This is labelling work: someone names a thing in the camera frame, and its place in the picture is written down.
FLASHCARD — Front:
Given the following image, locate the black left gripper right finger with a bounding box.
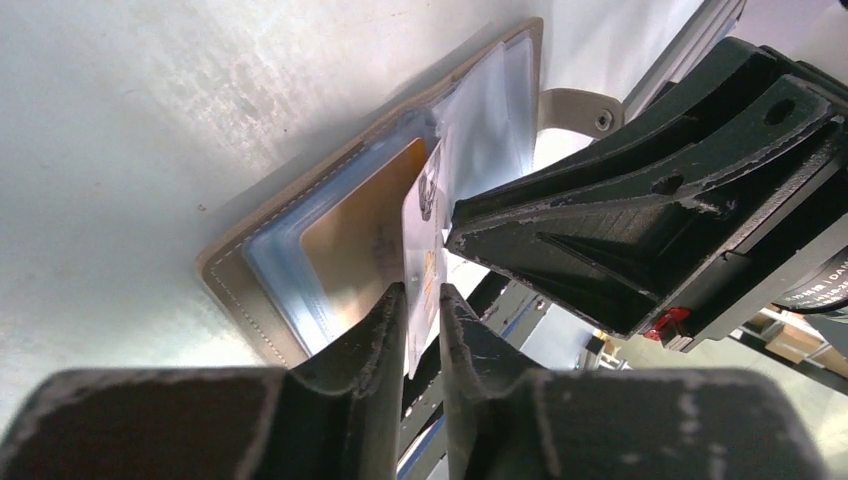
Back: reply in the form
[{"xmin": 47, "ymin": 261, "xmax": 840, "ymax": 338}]
[{"xmin": 439, "ymin": 283, "xmax": 833, "ymax": 480}]

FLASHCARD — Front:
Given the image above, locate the gold orange card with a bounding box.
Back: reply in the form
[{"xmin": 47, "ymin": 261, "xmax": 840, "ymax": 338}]
[{"xmin": 301, "ymin": 138, "xmax": 429, "ymax": 331}]

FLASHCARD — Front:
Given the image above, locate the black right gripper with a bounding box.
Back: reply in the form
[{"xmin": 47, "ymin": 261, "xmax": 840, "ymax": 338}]
[{"xmin": 447, "ymin": 38, "xmax": 847, "ymax": 393}]

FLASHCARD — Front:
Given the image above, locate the white VIP card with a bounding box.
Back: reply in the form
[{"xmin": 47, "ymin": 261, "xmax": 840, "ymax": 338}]
[{"xmin": 402, "ymin": 140, "xmax": 446, "ymax": 378}]

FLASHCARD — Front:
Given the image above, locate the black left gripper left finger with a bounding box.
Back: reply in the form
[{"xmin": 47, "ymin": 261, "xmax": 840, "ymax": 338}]
[{"xmin": 1, "ymin": 283, "xmax": 406, "ymax": 479}]

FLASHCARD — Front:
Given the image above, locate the beige leather card holder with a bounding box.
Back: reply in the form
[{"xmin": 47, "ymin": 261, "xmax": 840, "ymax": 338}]
[{"xmin": 195, "ymin": 16, "xmax": 625, "ymax": 371}]

